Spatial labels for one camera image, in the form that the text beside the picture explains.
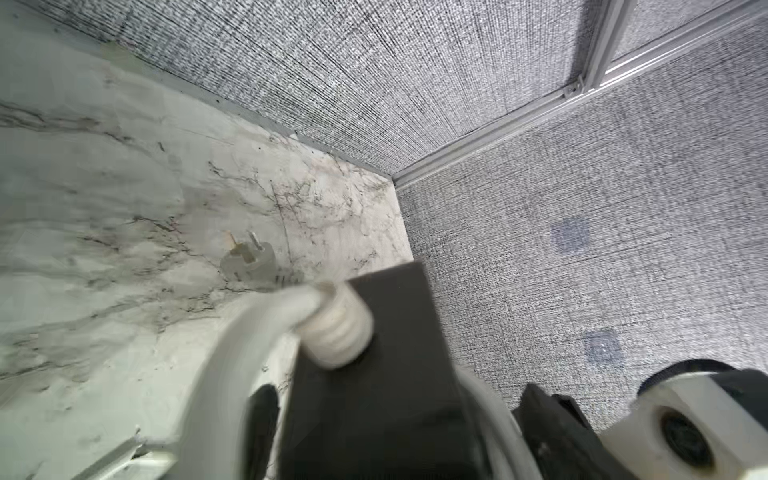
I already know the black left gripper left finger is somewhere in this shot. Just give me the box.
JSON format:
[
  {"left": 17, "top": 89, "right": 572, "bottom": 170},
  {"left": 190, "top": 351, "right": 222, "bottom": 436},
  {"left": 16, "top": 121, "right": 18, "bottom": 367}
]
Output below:
[{"left": 244, "top": 384, "right": 280, "bottom": 480}]

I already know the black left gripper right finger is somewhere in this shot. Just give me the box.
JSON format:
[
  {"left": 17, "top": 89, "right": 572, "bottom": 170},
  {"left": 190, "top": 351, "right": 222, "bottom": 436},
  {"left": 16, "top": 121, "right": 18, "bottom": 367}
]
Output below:
[{"left": 513, "top": 383, "right": 635, "bottom": 479}]

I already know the black and white power strip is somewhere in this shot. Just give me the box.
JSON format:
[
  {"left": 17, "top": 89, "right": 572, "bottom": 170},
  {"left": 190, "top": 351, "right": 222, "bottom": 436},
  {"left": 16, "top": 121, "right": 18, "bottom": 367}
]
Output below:
[{"left": 170, "top": 230, "right": 544, "bottom": 480}]

